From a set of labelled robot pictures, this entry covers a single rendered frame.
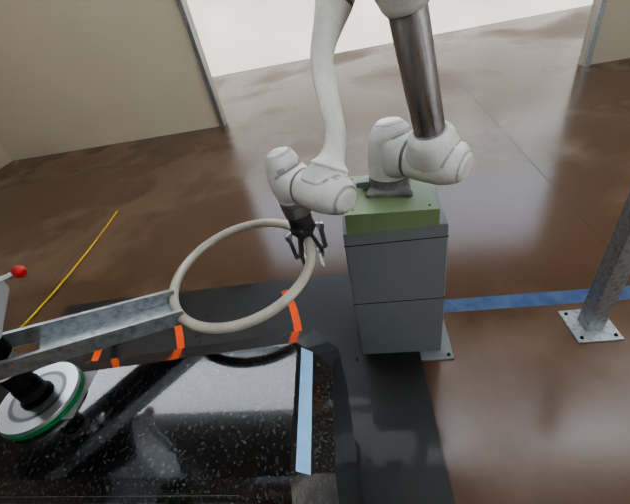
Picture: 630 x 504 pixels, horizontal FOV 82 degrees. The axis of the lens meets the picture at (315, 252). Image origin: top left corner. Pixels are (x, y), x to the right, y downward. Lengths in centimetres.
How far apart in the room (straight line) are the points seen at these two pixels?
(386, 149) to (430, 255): 46
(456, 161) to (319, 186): 53
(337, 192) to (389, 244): 62
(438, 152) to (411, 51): 33
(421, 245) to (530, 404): 87
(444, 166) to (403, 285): 57
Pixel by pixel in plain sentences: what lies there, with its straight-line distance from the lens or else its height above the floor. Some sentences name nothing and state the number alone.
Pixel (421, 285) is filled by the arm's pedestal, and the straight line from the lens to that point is 162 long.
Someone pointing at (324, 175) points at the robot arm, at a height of 123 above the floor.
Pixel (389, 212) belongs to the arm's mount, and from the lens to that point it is 136.
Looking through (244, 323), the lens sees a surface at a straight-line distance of 101.
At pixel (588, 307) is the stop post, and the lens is 217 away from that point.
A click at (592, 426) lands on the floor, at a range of 196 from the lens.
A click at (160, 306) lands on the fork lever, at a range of 123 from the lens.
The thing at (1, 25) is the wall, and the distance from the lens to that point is 685.
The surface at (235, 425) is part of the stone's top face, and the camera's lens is 97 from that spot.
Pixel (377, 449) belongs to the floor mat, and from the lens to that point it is 175.
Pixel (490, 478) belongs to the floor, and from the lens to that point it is 176.
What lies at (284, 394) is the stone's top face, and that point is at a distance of 97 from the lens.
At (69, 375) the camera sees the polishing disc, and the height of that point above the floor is 85.
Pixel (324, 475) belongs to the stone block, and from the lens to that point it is 94.
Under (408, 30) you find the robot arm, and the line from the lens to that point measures 108.
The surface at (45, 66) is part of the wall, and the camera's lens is 670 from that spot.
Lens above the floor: 164
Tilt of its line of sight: 38 degrees down
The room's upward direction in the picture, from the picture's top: 13 degrees counter-clockwise
